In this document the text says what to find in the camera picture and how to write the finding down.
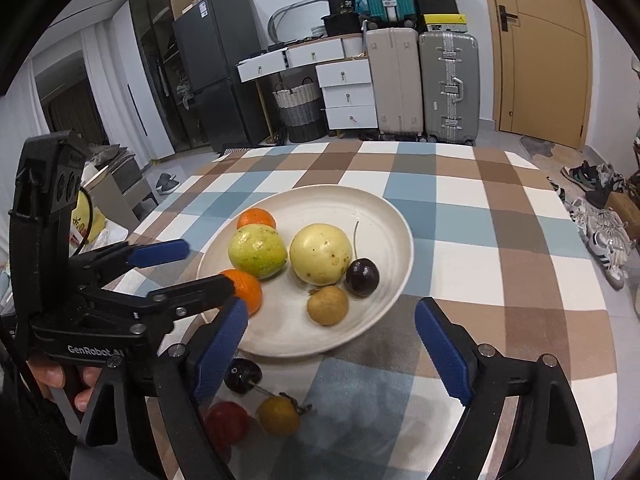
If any checked tablecloth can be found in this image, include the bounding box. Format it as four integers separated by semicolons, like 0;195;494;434
127;141;616;480

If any dark cherry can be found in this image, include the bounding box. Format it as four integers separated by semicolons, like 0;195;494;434
223;358;273;397
345;221;381;298

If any yellow and black shoe box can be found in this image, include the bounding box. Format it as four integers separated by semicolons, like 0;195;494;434
422;12;468;35

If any red cherry tomato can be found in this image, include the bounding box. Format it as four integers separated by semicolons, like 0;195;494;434
202;401;250;446

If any pair of grey slippers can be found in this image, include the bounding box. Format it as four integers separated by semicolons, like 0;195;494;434
155;172;181;196

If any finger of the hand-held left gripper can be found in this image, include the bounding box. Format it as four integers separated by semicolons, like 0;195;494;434
70;239;191;286
82;275;237;332

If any yellow bag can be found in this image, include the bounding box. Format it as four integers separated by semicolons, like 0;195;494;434
74;189;108;245

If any pile of loose sneakers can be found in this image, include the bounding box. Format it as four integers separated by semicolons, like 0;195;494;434
547;160;640;291

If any woven laundry basket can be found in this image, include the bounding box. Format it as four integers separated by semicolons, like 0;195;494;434
272;76;328;143

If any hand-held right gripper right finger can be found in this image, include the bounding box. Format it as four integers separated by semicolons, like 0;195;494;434
414;296;596;480

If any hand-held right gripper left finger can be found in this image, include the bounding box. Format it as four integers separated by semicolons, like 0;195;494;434
75;296;249;480

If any plain black shoe box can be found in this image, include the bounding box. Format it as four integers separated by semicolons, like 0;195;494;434
416;0;459;16

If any large yellow fruit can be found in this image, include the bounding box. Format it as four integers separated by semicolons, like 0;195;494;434
289;223;353;286

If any cream round plate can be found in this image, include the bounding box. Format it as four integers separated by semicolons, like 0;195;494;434
196;185;413;358

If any green citrus fruit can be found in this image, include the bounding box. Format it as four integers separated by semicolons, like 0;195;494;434
228;224;289;281

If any orange mandarin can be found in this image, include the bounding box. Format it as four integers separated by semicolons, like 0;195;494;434
236;208;277;231
217;269;264;317

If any white desk with drawers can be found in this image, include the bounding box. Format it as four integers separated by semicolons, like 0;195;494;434
236;34;378;133

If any dark open wardrobe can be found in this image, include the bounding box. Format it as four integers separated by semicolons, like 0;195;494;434
130;0;201;161

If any brown longan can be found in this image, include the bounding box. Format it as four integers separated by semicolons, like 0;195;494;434
256;394;313;437
306;285;349;327

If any person's left hand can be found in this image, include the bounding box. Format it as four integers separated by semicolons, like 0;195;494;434
27;352;103;406

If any dark grey refrigerator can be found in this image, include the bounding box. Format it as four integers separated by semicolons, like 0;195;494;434
172;0;273;153

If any beige suitcase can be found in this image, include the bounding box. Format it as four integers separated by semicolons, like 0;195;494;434
364;26;422;142

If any grey side cabinet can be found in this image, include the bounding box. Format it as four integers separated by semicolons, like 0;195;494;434
80;142;161;231

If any silver suitcase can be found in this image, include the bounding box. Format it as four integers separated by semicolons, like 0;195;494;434
418;30;481;147

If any wooden door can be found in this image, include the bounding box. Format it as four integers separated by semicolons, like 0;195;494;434
477;0;593;151

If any silver hoop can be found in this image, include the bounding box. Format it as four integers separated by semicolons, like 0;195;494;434
268;2;331;43

